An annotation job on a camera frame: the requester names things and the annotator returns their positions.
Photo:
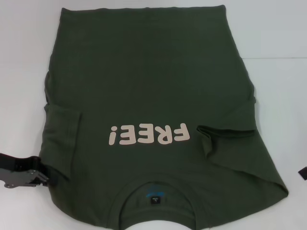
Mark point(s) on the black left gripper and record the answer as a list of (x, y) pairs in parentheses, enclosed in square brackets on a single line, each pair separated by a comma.
[(14, 177)]

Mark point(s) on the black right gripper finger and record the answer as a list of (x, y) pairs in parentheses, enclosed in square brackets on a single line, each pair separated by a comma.
[(304, 173)]

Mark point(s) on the dark green FREE! t-shirt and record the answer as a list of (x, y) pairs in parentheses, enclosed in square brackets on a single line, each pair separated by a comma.
[(148, 83)]

